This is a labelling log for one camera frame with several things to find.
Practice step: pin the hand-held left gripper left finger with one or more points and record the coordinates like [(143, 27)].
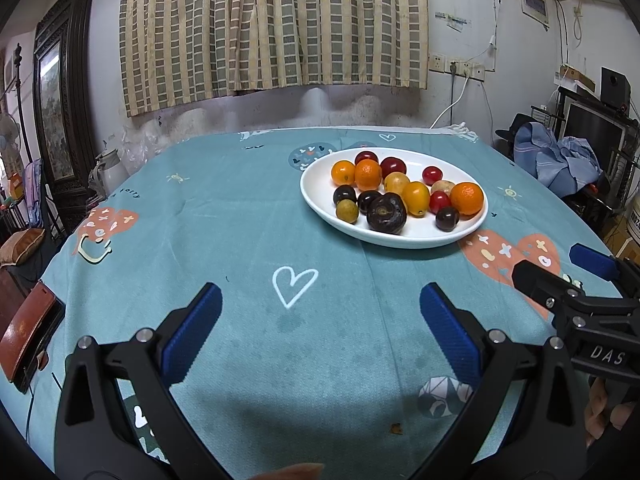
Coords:
[(192, 332)]

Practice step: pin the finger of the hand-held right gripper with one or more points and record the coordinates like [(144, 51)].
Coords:
[(537, 280), (592, 260)]

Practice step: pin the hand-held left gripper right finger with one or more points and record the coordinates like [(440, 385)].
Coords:
[(450, 332)]

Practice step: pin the large orange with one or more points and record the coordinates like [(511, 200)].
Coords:
[(467, 199), (368, 175)]

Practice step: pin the small dark purple plum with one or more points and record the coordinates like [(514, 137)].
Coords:
[(368, 201), (447, 219), (344, 195)]

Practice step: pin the red cherry tomato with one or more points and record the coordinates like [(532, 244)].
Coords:
[(433, 175), (439, 202)]

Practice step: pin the large dark purple fruit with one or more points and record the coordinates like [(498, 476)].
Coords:
[(386, 214)]

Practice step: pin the yellow-orange oval fruit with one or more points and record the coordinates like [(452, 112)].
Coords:
[(416, 199)]

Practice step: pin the small green-yellow fruit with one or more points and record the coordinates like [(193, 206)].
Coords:
[(346, 211)]

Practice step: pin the white oval plate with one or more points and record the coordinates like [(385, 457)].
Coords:
[(320, 195)]

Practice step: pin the small smooth orange tangerine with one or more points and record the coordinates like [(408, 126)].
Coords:
[(343, 172)]

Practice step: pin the person's right hand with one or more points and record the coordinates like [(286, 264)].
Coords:
[(600, 410)]

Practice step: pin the person's left hand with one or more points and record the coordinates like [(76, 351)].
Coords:
[(290, 472)]

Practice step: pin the blue cloth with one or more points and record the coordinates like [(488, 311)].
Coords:
[(560, 157)]

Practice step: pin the black monitor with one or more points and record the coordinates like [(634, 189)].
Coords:
[(595, 135)]

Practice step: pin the brownish yellow fruit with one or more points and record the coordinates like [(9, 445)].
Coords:
[(444, 186)]

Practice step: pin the black hat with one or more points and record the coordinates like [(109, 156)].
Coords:
[(515, 127)]

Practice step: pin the round yellow fruit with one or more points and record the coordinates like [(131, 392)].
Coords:
[(395, 182)]

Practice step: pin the black speaker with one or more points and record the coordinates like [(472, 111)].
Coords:
[(615, 87)]

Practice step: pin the dark red plum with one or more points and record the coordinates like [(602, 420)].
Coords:
[(366, 156), (393, 166)]

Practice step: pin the white kettle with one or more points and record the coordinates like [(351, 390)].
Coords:
[(110, 172)]

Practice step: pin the cardboard box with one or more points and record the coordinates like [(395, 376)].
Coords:
[(575, 77)]

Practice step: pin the brown cushion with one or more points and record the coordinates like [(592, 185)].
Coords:
[(22, 246)]

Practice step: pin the checked beige curtain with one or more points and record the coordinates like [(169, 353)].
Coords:
[(270, 25)]

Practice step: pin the white wall outlets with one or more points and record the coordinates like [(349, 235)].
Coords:
[(457, 66)]

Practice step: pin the framed wall paper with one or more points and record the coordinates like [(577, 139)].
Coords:
[(535, 0)]

